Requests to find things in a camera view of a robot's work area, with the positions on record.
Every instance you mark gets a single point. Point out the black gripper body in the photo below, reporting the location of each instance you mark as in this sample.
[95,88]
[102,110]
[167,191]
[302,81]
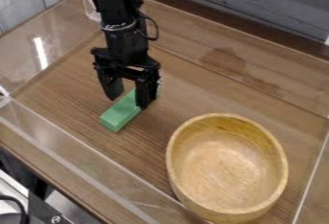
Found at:
[129,64]

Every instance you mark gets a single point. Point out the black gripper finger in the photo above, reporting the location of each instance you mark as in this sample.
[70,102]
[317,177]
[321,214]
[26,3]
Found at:
[111,82]
[146,89]

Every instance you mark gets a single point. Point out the green rectangular block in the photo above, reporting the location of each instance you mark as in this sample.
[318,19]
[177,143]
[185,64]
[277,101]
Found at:
[120,113]

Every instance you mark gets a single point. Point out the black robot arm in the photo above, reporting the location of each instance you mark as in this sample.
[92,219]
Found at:
[123,24]

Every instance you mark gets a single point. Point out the brown wooden bowl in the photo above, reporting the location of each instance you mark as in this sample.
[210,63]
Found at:
[227,167]

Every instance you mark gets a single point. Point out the clear acrylic corner bracket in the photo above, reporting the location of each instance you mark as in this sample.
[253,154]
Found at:
[90,10]

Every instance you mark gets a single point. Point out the clear acrylic enclosure walls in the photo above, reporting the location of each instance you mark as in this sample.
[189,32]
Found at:
[223,65]

